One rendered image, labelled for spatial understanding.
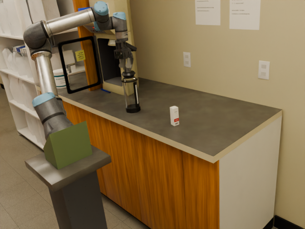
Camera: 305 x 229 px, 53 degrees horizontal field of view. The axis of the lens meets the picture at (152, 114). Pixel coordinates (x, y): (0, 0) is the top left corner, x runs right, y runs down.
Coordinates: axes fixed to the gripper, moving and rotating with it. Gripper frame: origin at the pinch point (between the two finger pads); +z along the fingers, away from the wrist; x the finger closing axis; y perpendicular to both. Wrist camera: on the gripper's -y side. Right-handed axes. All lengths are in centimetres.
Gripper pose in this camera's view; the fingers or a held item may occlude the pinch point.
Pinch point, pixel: (128, 69)
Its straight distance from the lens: 197.5
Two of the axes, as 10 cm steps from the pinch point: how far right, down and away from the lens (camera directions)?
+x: 8.5, 1.4, -5.1
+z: 0.9, 9.2, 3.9
